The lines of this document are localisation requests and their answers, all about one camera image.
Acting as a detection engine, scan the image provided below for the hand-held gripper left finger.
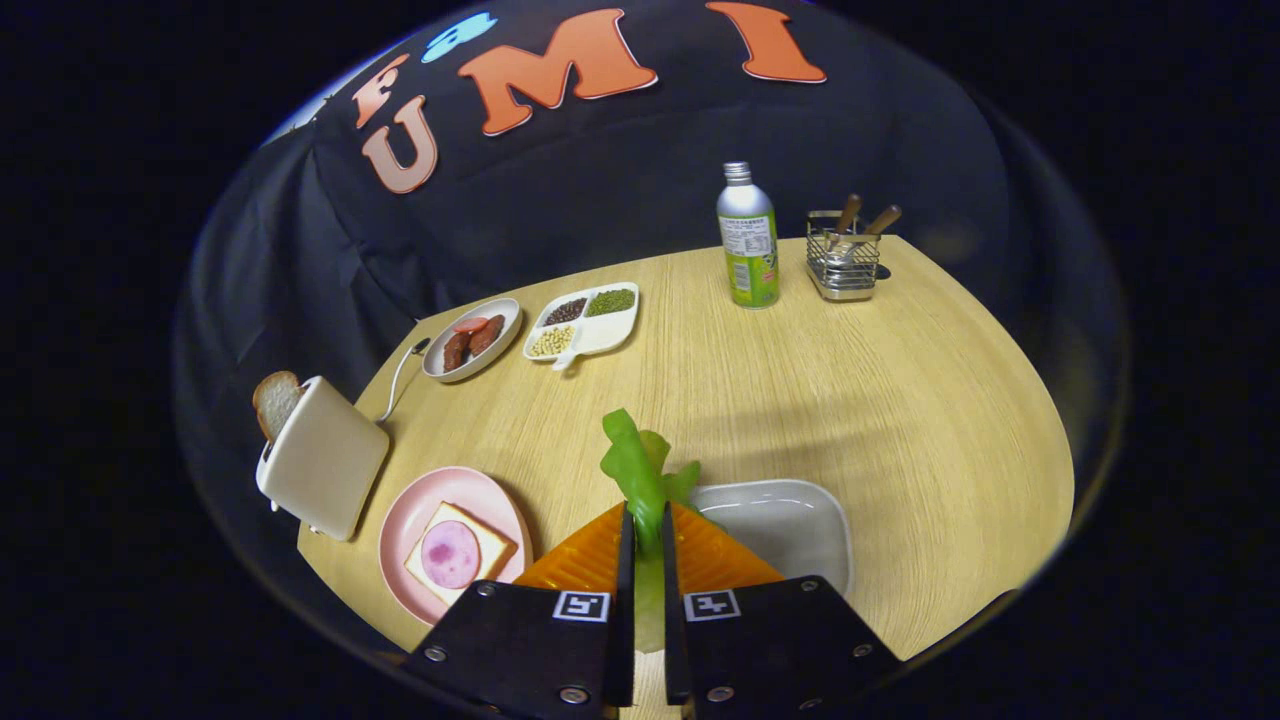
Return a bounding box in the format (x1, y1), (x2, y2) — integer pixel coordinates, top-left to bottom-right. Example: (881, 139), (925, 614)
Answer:
(400, 502), (637, 720)

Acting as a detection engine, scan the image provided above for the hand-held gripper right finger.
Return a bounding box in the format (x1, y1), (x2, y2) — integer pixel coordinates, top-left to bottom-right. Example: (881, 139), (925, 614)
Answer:
(660, 502), (906, 720)

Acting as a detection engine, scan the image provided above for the green lettuce leaf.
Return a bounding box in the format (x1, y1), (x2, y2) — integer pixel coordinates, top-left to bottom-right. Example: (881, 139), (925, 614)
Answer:
(600, 408), (726, 653)

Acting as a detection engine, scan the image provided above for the bread slice brown crust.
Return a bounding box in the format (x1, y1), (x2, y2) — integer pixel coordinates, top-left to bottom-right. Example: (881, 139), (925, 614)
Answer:
(252, 371), (304, 444)

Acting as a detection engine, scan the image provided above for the white rectangular plate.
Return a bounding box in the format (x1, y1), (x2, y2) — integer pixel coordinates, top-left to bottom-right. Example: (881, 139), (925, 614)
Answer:
(690, 479), (854, 598)

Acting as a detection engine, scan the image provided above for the square white toast slice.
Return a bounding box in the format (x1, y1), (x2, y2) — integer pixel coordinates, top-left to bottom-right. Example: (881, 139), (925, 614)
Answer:
(403, 501), (518, 607)

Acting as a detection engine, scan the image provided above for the round pink ham slice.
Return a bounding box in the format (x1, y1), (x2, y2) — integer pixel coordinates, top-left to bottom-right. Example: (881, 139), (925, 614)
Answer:
(421, 520), (482, 590)

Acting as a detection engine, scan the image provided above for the pink round plate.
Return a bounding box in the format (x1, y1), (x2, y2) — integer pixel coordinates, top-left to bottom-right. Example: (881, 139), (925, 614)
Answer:
(378, 466), (534, 627)

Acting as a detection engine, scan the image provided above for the white divided dish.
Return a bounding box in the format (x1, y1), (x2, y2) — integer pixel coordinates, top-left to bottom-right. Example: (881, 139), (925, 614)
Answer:
(523, 282), (641, 372)

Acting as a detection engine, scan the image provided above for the round white plate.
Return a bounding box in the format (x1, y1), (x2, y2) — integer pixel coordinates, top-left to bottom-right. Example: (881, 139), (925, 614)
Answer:
(422, 297), (523, 384)

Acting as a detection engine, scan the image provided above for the cream toaster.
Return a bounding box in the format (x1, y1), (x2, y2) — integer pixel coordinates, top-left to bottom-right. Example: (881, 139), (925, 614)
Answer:
(255, 376), (391, 543)

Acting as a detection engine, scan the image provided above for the metal bottle green label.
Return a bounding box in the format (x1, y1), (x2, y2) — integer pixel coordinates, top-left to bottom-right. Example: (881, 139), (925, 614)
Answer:
(716, 162), (781, 309)

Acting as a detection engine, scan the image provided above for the black backdrop cloth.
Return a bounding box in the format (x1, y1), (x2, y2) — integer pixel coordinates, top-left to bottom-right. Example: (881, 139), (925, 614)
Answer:
(172, 0), (1131, 651)

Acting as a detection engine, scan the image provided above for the white toaster cable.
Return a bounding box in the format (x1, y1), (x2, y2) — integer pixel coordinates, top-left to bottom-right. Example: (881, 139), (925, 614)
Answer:
(376, 340), (431, 425)

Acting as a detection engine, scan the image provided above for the wire metal utensil holder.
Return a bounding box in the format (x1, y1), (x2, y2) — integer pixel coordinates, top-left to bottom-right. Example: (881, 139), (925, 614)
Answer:
(806, 210), (882, 302)

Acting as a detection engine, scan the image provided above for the wooden handled utensil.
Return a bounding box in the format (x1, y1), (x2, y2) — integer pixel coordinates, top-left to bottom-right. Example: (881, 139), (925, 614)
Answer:
(826, 194), (863, 251)
(850, 205), (903, 246)

